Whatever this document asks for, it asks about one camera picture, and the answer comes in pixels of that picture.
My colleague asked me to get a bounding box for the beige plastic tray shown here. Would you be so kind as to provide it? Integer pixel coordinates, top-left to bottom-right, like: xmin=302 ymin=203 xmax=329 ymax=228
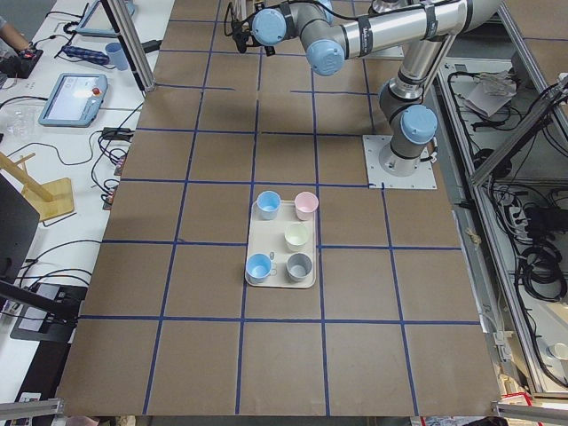
xmin=245 ymin=201 xmax=317 ymax=288

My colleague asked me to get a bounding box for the blue cup on desk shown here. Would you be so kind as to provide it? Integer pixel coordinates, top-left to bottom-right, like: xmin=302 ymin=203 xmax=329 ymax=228
xmin=106 ymin=42 xmax=129 ymax=71

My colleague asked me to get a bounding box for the black monitor stand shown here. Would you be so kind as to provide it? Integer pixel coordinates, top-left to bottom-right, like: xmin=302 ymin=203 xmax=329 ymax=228
xmin=1 ymin=177 xmax=87 ymax=343

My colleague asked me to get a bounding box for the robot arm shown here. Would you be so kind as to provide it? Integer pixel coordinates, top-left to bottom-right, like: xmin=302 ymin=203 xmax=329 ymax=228
xmin=249 ymin=0 xmax=501 ymax=127

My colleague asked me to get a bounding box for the blue plastic cup far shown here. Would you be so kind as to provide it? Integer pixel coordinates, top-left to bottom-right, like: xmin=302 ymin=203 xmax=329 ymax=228
xmin=245 ymin=253 xmax=272 ymax=285

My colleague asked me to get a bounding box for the pink plastic cup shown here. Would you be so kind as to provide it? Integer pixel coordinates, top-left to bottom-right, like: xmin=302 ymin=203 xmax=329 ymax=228
xmin=294 ymin=192 xmax=319 ymax=221

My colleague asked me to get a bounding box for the blue plastic cup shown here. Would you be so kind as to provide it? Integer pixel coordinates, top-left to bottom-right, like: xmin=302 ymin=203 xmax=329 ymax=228
xmin=245 ymin=253 xmax=272 ymax=285
xmin=256 ymin=191 xmax=281 ymax=220

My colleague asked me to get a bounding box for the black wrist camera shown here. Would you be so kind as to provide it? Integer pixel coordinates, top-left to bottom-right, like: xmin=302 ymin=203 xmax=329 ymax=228
xmin=232 ymin=24 xmax=250 ymax=54

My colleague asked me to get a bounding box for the teach pendant tablet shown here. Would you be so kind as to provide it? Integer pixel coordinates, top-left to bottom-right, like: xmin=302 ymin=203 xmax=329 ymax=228
xmin=38 ymin=73 xmax=108 ymax=128

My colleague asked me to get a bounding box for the aluminium frame post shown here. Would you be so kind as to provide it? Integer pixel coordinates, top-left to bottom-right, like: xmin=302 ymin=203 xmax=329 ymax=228
xmin=102 ymin=0 xmax=155 ymax=93

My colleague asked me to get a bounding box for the grey plastic cup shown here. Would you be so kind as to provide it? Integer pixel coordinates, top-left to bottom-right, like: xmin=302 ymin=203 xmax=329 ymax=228
xmin=286 ymin=253 xmax=313 ymax=282

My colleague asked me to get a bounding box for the pale yellow plastic cup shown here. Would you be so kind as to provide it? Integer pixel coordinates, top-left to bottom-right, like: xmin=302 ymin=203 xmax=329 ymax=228
xmin=284 ymin=223 xmax=309 ymax=252

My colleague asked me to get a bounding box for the wooden stand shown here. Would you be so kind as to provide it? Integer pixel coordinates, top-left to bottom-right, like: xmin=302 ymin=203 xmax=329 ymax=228
xmin=1 ymin=153 xmax=75 ymax=221

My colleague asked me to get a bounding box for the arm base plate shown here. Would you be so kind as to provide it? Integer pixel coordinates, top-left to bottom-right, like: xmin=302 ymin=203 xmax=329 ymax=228
xmin=362 ymin=135 xmax=438 ymax=191

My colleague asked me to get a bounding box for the blue plastic cup near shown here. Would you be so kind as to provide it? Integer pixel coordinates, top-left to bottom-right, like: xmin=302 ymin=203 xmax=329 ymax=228
xmin=256 ymin=191 xmax=281 ymax=220

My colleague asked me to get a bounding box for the blue power strip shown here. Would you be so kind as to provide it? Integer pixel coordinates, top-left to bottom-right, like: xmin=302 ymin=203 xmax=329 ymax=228
xmin=61 ymin=45 xmax=110 ymax=66

